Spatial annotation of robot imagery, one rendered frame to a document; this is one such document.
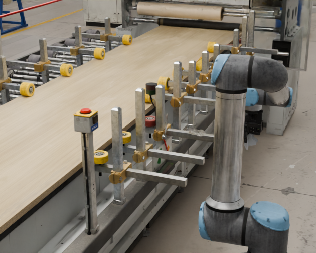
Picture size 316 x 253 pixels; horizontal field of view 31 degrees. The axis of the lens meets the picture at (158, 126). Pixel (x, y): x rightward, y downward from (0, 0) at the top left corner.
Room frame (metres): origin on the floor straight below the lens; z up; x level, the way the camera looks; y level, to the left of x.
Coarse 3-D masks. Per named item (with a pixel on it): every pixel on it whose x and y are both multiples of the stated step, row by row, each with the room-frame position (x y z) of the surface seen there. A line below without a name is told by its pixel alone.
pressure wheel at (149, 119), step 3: (147, 117) 2.81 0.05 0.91; (150, 117) 2.80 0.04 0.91; (153, 117) 2.81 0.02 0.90; (147, 120) 2.76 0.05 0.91; (150, 120) 2.76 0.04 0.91; (153, 120) 2.77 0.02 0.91; (147, 123) 2.76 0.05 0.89; (150, 123) 2.76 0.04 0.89; (153, 123) 2.76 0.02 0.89; (147, 126) 2.76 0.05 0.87; (150, 126) 2.76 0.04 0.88; (150, 135) 2.79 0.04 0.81
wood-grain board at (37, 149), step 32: (160, 32) 4.95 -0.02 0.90; (192, 32) 4.95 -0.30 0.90; (96, 64) 3.90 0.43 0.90; (128, 64) 3.89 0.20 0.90; (160, 64) 3.89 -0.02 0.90; (32, 96) 3.19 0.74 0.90; (64, 96) 3.18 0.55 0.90; (96, 96) 3.18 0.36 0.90; (128, 96) 3.18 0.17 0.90; (0, 128) 2.68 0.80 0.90; (32, 128) 2.68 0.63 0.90; (64, 128) 2.68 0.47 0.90; (128, 128) 2.74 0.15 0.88; (0, 160) 2.30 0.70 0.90; (32, 160) 2.29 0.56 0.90; (64, 160) 2.29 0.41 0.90; (0, 192) 1.99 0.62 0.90; (32, 192) 1.99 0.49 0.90; (0, 224) 1.75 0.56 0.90
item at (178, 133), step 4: (148, 128) 2.78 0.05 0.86; (152, 128) 2.78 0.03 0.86; (148, 132) 2.78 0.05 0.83; (152, 132) 2.78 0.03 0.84; (168, 132) 2.74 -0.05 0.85; (172, 132) 2.74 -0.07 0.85; (176, 132) 2.73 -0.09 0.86; (180, 132) 2.72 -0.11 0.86; (184, 132) 2.72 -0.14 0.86; (188, 132) 2.72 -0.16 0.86; (176, 136) 2.73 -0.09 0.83; (180, 136) 2.72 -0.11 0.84; (184, 136) 2.71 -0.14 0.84; (188, 136) 2.70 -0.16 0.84; (192, 136) 2.70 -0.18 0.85; (196, 136) 2.69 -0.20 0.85; (200, 136) 2.68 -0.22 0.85; (204, 136) 2.67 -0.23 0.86; (208, 136) 2.66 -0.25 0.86; (212, 136) 2.66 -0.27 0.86; (204, 140) 2.67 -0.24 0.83; (208, 140) 2.66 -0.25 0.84; (212, 140) 2.65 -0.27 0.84
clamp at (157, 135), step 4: (168, 124) 2.80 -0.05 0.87; (168, 128) 2.77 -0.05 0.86; (156, 132) 2.70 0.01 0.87; (160, 132) 2.70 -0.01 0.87; (164, 132) 2.72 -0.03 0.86; (152, 136) 2.70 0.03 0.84; (156, 136) 2.69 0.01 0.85; (160, 136) 2.69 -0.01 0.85; (156, 140) 2.69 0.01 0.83; (160, 140) 2.69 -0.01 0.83
